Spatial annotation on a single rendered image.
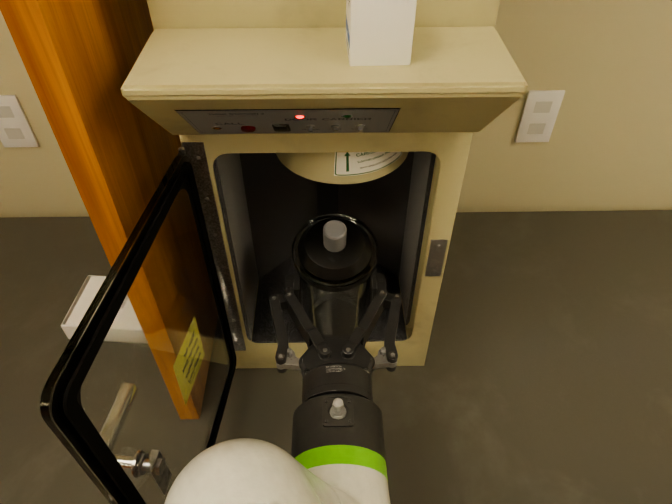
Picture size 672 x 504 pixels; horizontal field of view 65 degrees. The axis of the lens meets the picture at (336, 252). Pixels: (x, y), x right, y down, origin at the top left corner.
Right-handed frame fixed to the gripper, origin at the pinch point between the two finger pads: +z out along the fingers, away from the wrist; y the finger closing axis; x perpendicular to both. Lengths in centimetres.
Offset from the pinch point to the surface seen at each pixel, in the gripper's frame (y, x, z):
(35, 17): 22.4, -35.3, -7.3
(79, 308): 45, 22, 12
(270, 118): 5.8, -25.7, -5.5
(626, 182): -65, 20, 46
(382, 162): -5.8, -13.4, 5.3
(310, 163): 2.9, -13.6, 4.9
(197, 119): 12.4, -25.7, -5.5
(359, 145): -2.8, -18.0, 1.9
